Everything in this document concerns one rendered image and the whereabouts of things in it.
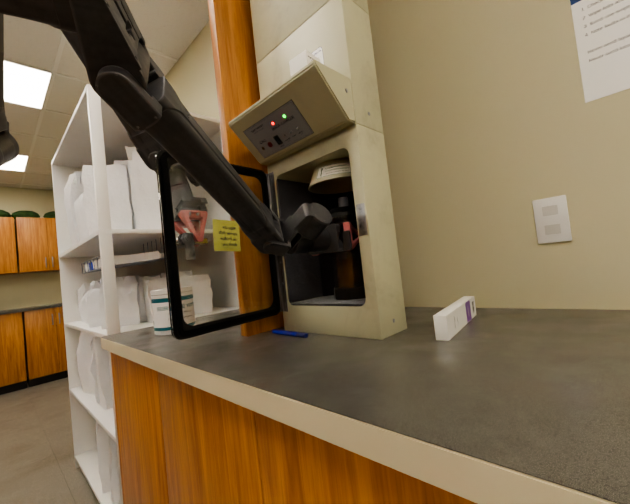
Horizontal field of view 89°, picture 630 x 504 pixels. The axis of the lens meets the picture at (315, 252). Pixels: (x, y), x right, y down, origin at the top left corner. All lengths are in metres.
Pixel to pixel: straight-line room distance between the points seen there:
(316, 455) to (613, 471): 0.32
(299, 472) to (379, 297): 0.35
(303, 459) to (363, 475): 0.11
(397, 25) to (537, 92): 0.53
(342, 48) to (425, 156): 0.46
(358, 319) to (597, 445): 0.47
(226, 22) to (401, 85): 0.58
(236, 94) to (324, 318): 0.69
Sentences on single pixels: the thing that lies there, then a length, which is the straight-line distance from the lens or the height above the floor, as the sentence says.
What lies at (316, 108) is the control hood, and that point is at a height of 1.45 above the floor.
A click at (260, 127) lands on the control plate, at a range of 0.86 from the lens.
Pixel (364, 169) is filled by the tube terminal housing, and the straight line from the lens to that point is 0.73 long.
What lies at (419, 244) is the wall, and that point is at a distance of 1.12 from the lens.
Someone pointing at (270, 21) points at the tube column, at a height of 1.79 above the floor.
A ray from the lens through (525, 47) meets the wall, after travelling 1.13.
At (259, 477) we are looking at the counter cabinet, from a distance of 0.67.
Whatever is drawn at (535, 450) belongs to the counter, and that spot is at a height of 0.94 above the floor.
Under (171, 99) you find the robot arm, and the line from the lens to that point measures 0.50.
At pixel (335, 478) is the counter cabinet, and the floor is 0.83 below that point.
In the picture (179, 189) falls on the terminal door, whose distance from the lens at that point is 0.76.
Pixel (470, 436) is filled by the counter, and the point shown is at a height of 0.94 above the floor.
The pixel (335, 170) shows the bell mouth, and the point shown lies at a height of 1.34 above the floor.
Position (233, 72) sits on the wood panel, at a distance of 1.09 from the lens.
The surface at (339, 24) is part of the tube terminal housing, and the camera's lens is 0.88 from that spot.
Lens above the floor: 1.11
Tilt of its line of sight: 2 degrees up
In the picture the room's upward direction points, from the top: 6 degrees counter-clockwise
